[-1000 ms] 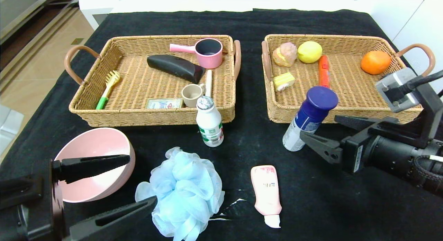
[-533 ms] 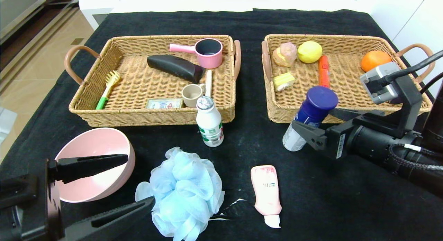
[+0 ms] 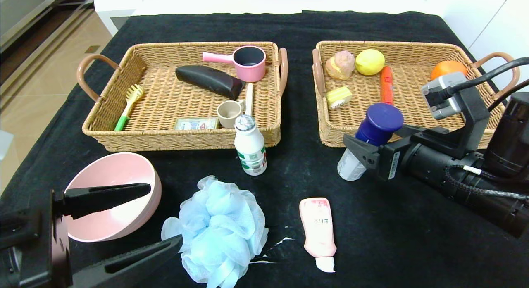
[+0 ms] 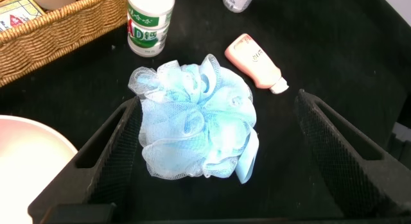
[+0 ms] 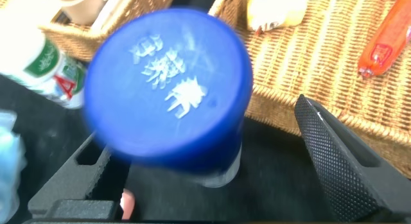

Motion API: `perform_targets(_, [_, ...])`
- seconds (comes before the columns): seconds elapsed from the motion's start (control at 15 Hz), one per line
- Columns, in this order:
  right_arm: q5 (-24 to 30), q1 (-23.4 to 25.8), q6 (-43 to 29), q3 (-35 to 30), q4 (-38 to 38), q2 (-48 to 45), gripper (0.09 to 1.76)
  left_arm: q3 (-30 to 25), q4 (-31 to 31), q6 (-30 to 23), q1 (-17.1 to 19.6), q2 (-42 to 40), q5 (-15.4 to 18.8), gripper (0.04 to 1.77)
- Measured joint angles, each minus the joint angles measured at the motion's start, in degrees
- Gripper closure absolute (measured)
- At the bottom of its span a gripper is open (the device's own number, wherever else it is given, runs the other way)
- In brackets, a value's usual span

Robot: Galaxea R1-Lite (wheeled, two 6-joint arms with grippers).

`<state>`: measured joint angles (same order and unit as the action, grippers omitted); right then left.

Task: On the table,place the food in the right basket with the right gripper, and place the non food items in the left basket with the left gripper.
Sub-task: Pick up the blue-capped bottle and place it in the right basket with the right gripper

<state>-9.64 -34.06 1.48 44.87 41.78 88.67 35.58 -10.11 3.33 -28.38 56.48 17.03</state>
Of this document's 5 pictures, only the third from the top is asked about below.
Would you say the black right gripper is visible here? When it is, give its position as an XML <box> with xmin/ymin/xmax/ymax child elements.
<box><xmin>343</xmin><ymin>124</ymin><xmax>458</xmax><ymax>190</ymax></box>

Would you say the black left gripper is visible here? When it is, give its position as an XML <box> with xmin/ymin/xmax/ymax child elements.
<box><xmin>0</xmin><ymin>183</ymin><xmax>183</xmax><ymax>288</ymax></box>

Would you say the blue capped spray can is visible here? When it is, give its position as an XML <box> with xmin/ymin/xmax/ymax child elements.
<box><xmin>337</xmin><ymin>103</ymin><xmax>404</xmax><ymax>182</ymax></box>

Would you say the orange sausage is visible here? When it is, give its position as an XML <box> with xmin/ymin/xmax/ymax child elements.
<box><xmin>380</xmin><ymin>65</ymin><xmax>394</xmax><ymax>106</ymax></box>

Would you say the light blue bath pouf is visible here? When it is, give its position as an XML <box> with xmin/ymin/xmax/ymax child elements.
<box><xmin>161</xmin><ymin>175</ymin><xmax>269</xmax><ymax>288</ymax></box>

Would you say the wicker basket with food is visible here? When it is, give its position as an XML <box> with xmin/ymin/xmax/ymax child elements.
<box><xmin>312</xmin><ymin>41</ymin><xmax>520</xmax><ymax>150</ymax></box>

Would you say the wicker basket with utensils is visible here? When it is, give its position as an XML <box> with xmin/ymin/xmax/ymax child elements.
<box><xmin>76</xmin><ymin>41</ymin><xmax>288</xmax><ymax>152</ymax></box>

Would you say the pink bowl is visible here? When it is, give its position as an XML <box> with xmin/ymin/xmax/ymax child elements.
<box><xmin>65</xmin><ymin>152</ymin><xmax>162</xmax><ymax>243</ymax></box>

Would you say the yellow cake slice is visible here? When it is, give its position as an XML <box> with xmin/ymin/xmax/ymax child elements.
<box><xmin>326</xmin><ymin>86</ymin><xmax>353</xmax><ymax>110</ymax></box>

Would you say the yellow lemon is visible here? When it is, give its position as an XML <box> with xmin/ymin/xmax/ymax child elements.
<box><xmin>355</xmin><ymin>49</ymin><xmax>386</xmax><ymax>76</ymax></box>

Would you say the pinkish brown bread toy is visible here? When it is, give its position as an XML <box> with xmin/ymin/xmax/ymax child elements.
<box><xmin>325</xmin><ymin>51</ymin><xmax>356</xmax><ymax>81</ymax></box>

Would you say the orange fruit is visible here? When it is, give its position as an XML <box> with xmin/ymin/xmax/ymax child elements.
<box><xmin>430</xmin><ymin>60</ymin><xmax>468</xmax><ymax>81</ymax></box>

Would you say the black table cloth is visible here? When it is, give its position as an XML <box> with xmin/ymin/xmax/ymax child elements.
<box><xmin>0</xmin><ymin>10</ymin><xmax>529</xmax><ymax>288</ymax></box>

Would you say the pink lotion tube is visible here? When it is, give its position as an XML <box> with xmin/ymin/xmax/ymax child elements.
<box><xmin>299</xmin><ymin>197</ymin><xmax>337</xmax><ymax>274</ymax></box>

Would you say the small card box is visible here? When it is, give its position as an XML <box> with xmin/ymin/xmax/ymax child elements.
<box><xmin>174</xmin><ymin>117</ymin><xmax>219</xmax><ymax>131</ymax></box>

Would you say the white milk drink bottle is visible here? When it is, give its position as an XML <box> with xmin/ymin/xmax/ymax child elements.
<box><xmin>234</xmin><ymin>115</ymin><xmax>268</xmax><ymax>176</ymax></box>

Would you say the beige stick utensil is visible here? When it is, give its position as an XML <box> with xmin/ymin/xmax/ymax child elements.
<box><xmin>245</xmin><ymin>83</ymin><xmax>254</xmax><ymax>117</ymax></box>

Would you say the short white scrap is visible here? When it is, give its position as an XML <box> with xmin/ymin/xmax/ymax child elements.
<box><xmin>267</xmin><ymin>237</ymin><xmax>295</xmax><ymax>253</ymax></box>

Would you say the pink toy saucepan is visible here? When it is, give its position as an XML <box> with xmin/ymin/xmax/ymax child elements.
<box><xmin>203</xmin><ymin>46</ymin><xmax>267</xmax><ymax>83</ymax></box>

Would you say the small beige cup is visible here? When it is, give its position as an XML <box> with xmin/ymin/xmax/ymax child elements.
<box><xmin>217</xmin><ymin>100</ymin><xmax>245</xmax><ymax>129</ymax></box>

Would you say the black glasses case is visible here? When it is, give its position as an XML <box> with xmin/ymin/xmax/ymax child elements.
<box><xmin>176</xmin><ymin>65</ymin><xmax>244</xmax><ymax>101</ymax></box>

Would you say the grey metal ledge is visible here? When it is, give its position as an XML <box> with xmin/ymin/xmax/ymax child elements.
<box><xmin>0</xmin><ymin>0</ymin><xmax>93</xmax><ymax>53</ymax></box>

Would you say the braided right arm cable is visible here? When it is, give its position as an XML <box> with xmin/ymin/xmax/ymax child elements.
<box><xmin>446</xmin><ymin>164</ymin><xmax>529</xmax><ymax>204</ymax></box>

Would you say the black right camera cable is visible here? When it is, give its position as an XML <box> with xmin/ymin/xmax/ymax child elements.
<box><xmin>448</xmin><ymin>57</ymin><xmax>529</xmax><ymax>94</ymax></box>

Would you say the yellow fork with green handle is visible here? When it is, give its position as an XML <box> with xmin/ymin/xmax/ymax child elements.
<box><xmin>114</xmin><ymin>84</ymin><xmax>145</xmax><ymax>132</ymax></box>

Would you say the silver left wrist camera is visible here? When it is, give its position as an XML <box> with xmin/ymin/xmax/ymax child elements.
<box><xmin>0</xmin><ymin>130</ymin><xmax>13</xmax><ymax>161</ymax></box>

